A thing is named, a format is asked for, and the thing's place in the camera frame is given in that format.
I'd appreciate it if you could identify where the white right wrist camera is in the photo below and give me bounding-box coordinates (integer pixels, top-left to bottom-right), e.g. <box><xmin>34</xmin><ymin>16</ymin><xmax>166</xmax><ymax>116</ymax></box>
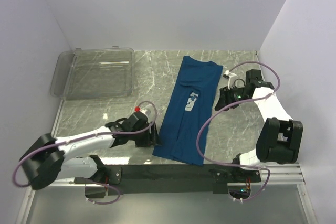
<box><xmin>223</xmin><ymin>70</ymin><xmax>238</xmax><ymax>89</ymax></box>

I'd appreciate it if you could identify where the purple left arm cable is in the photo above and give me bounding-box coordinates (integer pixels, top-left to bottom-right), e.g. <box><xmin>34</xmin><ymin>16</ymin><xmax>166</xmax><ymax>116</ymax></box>
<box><xmin>13</xmin><ymin>100</ymin><xmax>158</xmax><ymax>205</ymax></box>

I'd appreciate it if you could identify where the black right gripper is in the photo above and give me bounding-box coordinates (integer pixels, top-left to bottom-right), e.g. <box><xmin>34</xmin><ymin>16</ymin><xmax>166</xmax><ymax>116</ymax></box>
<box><xmin>214</xmin><ymin>84</ymin><xmax>250</xmax><ymax>112</ymax></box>

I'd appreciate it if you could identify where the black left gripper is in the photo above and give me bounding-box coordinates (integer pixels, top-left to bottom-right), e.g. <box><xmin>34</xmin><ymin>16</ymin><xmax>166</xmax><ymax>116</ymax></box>
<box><xmin>130</xmin><ymin>121</ymin><xmax>162</xmax><ymax>147</ymax></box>

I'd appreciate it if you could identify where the clear plastic bin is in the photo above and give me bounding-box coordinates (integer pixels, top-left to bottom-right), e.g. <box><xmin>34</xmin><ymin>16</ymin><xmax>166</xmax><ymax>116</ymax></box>
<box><xmin>50</xmin><ymin>46</ymin><xmax>135</xmax><ymax>100</ymax></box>

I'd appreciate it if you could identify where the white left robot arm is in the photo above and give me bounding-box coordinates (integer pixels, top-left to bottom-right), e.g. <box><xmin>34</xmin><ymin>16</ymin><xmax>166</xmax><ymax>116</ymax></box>
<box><xmin>20</xmin><ymin>110</ymin><xmax>162</xmax><ymax>190</ymax></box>

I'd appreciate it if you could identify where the aluminium rail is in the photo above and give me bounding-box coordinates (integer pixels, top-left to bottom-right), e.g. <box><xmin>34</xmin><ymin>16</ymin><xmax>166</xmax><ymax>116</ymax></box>
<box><xmin>50</xmin><ymin>163</ymin><xmax>306</xmax><ymax>187</ymax></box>

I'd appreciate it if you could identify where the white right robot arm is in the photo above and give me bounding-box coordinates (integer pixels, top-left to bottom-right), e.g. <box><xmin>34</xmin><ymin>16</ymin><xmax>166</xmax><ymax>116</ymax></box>
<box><xmin>215</xmin><ymin>69</ymin><xmax>303</xmax><ymax>182</ymax></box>

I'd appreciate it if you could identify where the blue printed t-shirt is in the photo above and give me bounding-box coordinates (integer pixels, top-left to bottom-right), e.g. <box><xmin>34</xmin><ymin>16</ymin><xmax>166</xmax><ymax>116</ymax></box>
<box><xmin>153</xmin><ymin>56</ymin><xmax>223</xmax><ymax>166</ymax></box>

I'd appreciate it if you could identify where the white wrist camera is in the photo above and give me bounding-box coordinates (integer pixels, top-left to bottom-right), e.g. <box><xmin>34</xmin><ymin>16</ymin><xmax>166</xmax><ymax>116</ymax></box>
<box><xmin>134</xmin><ymin>106</ymin><xmax>151</xmax><ymax>117</ymax></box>
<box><xmin>223</xmin><ymin>70</ymin><xmax>238</xmax><ymax>89</ymax></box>

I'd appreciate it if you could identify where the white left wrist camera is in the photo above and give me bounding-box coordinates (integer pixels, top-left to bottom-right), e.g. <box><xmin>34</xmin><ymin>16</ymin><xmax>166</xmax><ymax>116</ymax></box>
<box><xmin>134</xmin><ymin>106</ymin><xmax>151</xmax><ymax>117</ymax></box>

